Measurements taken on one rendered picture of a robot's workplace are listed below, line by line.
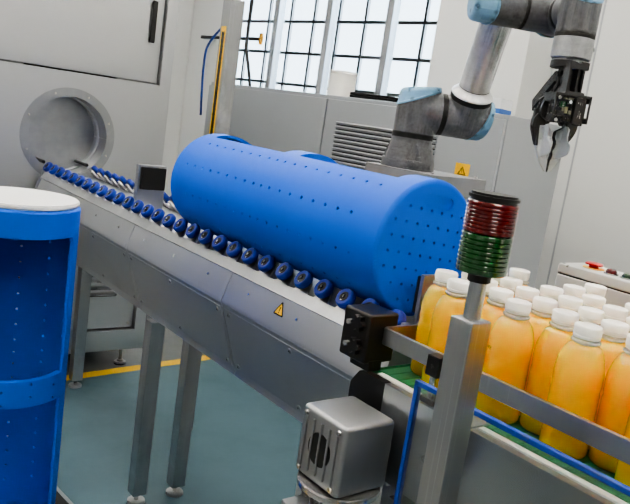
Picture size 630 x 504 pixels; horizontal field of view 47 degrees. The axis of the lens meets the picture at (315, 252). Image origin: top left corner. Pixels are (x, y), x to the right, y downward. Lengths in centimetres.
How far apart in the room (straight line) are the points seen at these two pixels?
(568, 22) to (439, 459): 87
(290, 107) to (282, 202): 243
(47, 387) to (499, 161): 205
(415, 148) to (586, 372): 110
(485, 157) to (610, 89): 135
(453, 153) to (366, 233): 190
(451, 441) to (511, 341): 23
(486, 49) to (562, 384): 113
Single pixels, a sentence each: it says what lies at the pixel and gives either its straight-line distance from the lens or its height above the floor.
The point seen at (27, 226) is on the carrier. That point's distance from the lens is 174.
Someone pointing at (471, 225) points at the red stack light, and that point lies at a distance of 90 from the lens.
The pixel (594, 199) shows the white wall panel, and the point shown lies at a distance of 434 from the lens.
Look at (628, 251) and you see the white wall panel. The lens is 426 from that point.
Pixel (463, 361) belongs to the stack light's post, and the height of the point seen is 105.
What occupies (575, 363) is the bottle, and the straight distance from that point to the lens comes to 108.
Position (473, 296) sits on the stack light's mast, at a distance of 93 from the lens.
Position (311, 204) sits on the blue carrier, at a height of 114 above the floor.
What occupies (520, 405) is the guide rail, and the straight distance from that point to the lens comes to 110.
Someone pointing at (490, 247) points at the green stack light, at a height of 120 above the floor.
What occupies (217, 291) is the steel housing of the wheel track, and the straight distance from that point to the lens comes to 187.
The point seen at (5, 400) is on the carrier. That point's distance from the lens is 186.
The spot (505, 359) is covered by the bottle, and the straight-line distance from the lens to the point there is 115.
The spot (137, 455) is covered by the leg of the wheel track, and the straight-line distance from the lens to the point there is 248.
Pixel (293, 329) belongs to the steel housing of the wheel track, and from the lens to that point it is 161.
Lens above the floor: 132
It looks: 10 degrees down
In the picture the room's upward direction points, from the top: 8 degrees clockwise
